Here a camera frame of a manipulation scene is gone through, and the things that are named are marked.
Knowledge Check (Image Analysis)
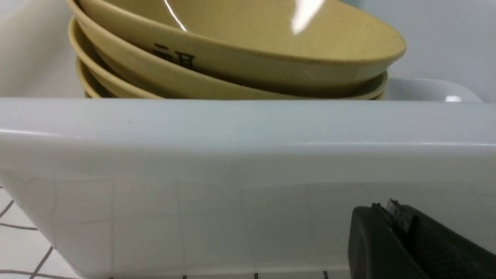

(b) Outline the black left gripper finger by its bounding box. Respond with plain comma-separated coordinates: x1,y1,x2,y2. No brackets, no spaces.
348,200,496,279

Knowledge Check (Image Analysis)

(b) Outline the yellow noodle bowl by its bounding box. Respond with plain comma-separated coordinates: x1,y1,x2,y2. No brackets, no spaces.
67,0,407,100

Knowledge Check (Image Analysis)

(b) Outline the yellow stacked bowl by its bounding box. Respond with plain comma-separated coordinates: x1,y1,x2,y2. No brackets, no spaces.
68,17,389,100
76,58,164,100

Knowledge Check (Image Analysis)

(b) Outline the large white plastic bin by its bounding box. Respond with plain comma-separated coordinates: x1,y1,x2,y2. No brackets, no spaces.
1,78,495,279

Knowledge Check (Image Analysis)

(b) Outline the white checkered tablecloth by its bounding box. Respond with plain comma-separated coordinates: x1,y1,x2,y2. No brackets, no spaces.
1,181,368,279

